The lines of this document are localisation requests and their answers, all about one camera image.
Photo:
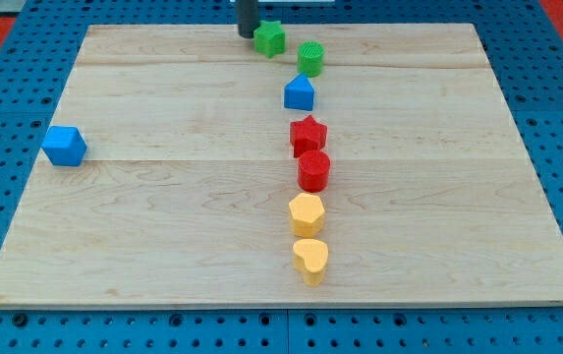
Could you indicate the yellow heart block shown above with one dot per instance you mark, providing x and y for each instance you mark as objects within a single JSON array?
[{"x": 310, "y": 257}]

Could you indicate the light wooden board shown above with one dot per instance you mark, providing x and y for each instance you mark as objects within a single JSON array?
[{"x": 182, "y": 199}]

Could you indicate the green cylinder block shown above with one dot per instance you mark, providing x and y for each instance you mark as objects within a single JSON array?
[{"x": 310, "y": 58}]

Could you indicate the blue cube block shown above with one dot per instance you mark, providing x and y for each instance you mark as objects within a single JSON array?
[{"x": 64, "y": 146}]

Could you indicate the green star block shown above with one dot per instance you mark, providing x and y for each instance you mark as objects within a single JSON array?
[{"x": 269, "y": 38}]

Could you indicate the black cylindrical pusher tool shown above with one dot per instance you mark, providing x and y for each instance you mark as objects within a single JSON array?
[{"x": 247, "y": 17}]

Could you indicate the red cylinder block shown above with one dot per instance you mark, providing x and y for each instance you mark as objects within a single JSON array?
[{"x": 313, "y": 170}]

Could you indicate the red star block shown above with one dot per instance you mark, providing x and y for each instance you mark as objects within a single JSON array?
[{"x": 307, "y": 134}]

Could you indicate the blue triangular house block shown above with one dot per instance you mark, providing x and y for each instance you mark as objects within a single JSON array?
[{"x": 299, "y": 94}]

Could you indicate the yellow hexagon block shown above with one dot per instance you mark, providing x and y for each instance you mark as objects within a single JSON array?
[{"x": 306, "y": 215}]

